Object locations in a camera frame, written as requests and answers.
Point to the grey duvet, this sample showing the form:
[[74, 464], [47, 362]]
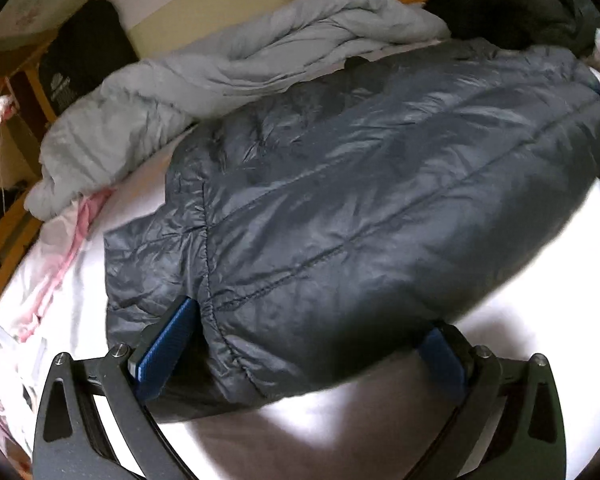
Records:
[[180, 90]]

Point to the pink and white cloth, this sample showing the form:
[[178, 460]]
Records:
[[65, 255]]

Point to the wooden bunk bed frame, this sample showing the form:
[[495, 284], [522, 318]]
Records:
[[15, 220]]

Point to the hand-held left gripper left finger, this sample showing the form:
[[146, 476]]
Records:
[[167, 345]]

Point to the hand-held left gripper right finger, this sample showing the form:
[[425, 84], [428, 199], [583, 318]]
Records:
[[445, 360]]

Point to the dark green padded coat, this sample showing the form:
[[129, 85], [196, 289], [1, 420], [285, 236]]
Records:
[[520, 10]]

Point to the black down jacket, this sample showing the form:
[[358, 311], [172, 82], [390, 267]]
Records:
[[355, 210]]

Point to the brown cardboard box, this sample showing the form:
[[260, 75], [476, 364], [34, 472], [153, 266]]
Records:
[[10, 152]]

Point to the black hanging garment bag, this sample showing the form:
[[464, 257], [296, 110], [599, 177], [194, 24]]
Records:
[[80, 60]]

